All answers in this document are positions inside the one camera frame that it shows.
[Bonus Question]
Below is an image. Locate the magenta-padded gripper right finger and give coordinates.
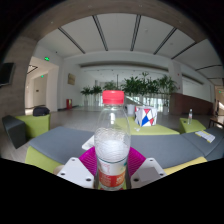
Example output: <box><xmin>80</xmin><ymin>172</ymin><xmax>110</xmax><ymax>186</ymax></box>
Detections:
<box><xmin>127</xmin><ymin>146</ymin><xmax>168</xmax><ymax>190</ymax></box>

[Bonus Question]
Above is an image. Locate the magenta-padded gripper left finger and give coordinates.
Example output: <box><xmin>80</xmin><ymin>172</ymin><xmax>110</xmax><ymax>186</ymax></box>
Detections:
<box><xmin>56</xmin><ymin>146</ymin><xmax>100</xmax><ymax>190</ymax></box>

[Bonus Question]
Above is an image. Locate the clear red-capped water bottle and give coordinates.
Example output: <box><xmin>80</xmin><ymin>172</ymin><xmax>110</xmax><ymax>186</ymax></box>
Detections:
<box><xmin>93</xmin><ymin>89</ymin><xmax>132</xmax><ymax>192</ymax></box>

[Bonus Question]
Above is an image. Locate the small clear water bottle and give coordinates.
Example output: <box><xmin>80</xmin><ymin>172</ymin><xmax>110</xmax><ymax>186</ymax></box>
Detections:
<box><xmin>187</xmin><ymin>108</ymin><xmax>194</xmax><ymax>126</ymax></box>

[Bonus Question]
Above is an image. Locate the red white blue polyhedron box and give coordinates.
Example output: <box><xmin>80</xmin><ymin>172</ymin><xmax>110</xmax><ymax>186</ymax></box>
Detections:
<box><xmin>134</xmin><ymin>105</ymin><xmax>158</xmax><ymax>128</ymax></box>

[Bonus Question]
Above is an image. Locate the lime green seat block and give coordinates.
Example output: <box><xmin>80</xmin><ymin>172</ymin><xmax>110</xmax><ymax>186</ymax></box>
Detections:
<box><xmin>14</xmin><ymin>113</ymin><xmax>52</xmax><ymax>140</ymax></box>

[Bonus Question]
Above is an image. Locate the small lime green cube seat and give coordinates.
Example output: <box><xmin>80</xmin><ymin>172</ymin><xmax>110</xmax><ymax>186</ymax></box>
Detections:
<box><xmin>178</xmin><ymin>117</ymin><xmax>207</xmax><ymax>135</ymax></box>

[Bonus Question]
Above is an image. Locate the white folded leaflet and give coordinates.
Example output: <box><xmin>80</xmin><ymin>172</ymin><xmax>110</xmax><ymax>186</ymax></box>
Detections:
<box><xmin>194</xmin><ymin>130</ymin><xmax>216</xmax><ymax>144</ymax></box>

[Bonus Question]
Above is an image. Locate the black bag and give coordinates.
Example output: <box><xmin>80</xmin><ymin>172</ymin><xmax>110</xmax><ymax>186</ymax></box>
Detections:
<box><xmin>32</xmin><ymin>106</ymin><xmax>51</xmax><ymax>117</ymax></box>

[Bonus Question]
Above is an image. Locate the dark grey armchair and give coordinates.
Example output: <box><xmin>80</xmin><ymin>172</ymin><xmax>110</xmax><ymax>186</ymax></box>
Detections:
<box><xmin>1</xmin><ymin>114</ymin><xmax>28</xmax><ymax>149</ymax></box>

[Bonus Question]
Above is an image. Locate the dark wooden table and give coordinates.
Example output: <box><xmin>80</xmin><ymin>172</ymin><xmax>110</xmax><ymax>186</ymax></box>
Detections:
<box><xmin>209</xmin><ymin>115</ymin><xmax>224</xmax><ymax>129</ymax></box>

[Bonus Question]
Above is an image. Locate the group of potted green plants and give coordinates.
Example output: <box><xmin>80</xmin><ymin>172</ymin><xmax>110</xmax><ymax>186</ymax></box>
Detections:
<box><xmin>80</xmin><ymin>72</ymin><xmax>179</xmax><ymax>108</ymax></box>

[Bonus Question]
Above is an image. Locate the framed wall picture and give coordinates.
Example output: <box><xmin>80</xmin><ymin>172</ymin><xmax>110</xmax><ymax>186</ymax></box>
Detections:
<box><xmin>67</xmin><ymin>73</ymin><xmax>77</xmax><ymax>86</ymax></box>

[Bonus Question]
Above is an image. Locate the black wall screen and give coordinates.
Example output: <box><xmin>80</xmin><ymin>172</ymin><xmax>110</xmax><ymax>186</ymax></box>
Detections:
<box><xmin>0</xmin><ymin>62</ymin><xmax>16</xmax><ymax>88</ymax></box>

